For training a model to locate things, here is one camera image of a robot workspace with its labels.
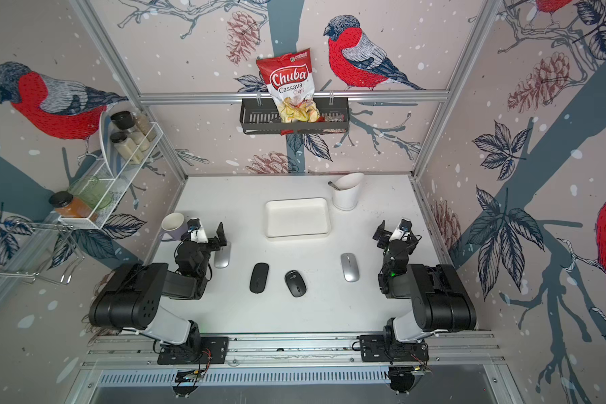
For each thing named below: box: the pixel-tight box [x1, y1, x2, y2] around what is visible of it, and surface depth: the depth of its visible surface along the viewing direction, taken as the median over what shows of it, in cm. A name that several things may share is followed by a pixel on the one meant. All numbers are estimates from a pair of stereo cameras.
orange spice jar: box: [48, 191, 92, 218], surface depth 62 cm
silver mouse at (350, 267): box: [340, 252, 361, 283], surface depth 92 cm
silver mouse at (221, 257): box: [213, 241, 232, 269], surface depth 94 cm
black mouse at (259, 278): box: [249, 262, 270, 294], surface depth 88 cm
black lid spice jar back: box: [110, 110, 150, 151], surface depth 82 cm
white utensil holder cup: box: [331, 171, 365, 210], surface depth 106 cm
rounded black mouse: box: [284, 269, 308, 298], surface depth 87 cm
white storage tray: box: [264, 196, 331, 238], surface depth 109 cm
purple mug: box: [159, 212, 188, 241], surface depth 95 cm
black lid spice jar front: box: [109, 131, 144, 165], surface depth 78 cm
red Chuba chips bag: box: [255, 47, 321, 136], surface depth 84 cm
